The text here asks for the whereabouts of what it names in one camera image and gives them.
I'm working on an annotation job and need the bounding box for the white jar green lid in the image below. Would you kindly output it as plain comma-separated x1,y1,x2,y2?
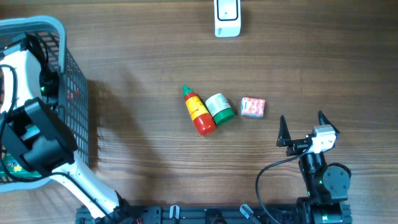
205,93,235,126

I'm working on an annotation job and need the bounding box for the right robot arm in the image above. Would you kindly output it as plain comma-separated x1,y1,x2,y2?
276,111,351,204

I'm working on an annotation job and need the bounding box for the pink tissue pack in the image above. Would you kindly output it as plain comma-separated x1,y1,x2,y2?
241,97,266,118

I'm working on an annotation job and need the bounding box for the red sauce bottle green cap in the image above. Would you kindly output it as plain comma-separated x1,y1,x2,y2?
182,85,216,136

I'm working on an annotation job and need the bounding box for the white barcode scanner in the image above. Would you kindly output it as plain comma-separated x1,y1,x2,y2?
213,0,241,38

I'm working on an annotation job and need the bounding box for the red tube package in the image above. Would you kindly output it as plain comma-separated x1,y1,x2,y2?
67,88,80,101

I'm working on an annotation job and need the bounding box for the grey black plastic basket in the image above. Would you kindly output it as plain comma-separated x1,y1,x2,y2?
1,16,90,192

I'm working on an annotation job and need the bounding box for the green glove package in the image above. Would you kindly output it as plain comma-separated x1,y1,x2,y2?
2,152,40,179

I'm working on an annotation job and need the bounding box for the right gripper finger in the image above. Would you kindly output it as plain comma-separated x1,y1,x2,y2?
318,111,340,135
276,115,292,147

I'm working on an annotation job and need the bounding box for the right camera cable black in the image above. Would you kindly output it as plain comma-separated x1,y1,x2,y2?
255,149,308,223

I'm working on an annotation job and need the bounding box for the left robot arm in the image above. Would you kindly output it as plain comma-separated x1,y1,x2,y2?
1,32,132,223

